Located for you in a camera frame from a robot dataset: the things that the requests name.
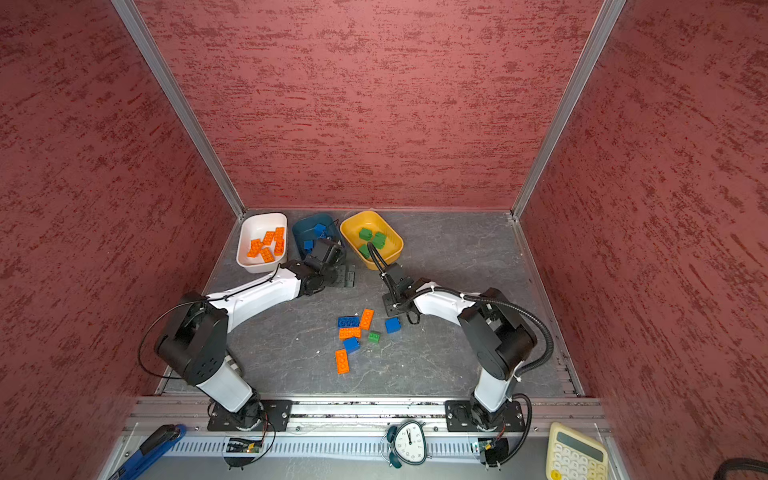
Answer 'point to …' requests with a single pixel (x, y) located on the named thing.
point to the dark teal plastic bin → (304, 230)
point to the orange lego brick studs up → (267, 255)
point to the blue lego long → (348, 321)
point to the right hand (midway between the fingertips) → (394, 309)
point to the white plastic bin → (254, 226)
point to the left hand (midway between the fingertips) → (340, 277)
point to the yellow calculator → (574, 455)
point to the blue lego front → (352, 345)
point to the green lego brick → (366, 234)
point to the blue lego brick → (320, 230)
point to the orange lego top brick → (269, 235)
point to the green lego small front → (373, 337)
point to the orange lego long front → (342, 362)
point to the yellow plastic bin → (369, 226)
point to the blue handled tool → (151, 450)
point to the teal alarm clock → (410, 443)
